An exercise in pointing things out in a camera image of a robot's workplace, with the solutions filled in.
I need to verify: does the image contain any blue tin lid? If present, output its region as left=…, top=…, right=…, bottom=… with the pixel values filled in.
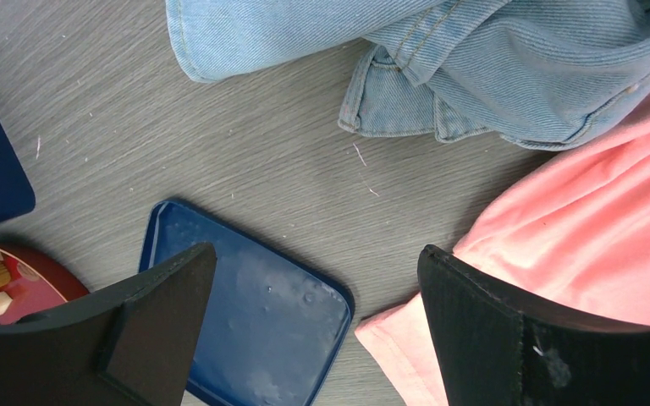
left=139, top=200, right=354, bottom=405

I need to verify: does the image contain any pink cloth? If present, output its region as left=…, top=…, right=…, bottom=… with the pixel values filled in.
left=355, top=95, right=650, bottom=405

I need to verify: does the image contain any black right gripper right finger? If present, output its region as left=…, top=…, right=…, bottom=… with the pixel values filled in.
left=417, top=245, right=650, bottom=405

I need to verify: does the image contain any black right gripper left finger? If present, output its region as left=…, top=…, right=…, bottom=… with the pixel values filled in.
left=0, top=243, right=217, bottom=405

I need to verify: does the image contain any light blue denim cloth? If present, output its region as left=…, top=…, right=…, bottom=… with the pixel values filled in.
left=166, top=0, right=650, bottom=151

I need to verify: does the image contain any red round tray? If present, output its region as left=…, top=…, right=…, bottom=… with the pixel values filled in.
left=0, top=243, right=89, bottom=325

